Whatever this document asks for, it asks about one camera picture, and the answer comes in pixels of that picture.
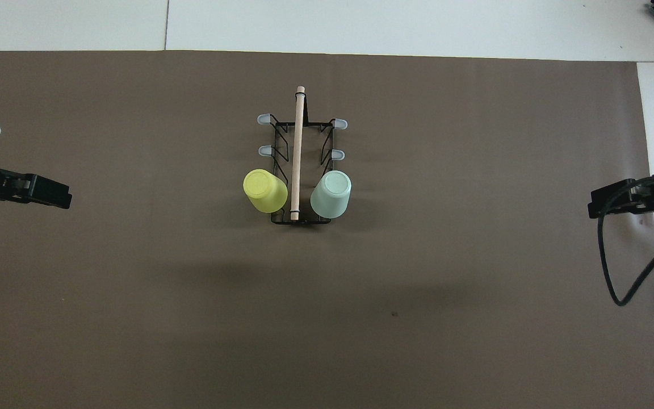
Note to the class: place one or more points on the yellow plastic cup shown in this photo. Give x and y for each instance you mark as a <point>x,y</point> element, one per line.
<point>264,190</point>

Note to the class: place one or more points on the pale green plastic cup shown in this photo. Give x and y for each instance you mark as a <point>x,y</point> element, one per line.
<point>331,194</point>

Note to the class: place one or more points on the brown table mat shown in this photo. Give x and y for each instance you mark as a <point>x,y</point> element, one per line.
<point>327,318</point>

